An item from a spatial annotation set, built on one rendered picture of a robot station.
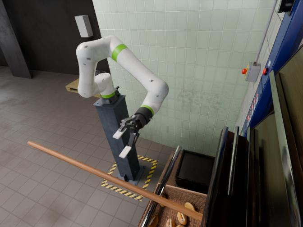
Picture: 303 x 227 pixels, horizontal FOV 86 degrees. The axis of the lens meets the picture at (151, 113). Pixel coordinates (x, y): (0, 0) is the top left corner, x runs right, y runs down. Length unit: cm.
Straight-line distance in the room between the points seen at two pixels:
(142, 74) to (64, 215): 194
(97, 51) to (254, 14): 114
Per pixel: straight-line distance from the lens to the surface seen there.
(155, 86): 85
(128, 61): 97
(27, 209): 271
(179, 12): 164
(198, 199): 139
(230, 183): 62
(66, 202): 248
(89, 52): 100
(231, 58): 164
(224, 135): 79
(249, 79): 132
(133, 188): 89
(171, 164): 98
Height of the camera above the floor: 199
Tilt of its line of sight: 38 degrees down
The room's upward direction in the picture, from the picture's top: 6 degrees counter-clockwise
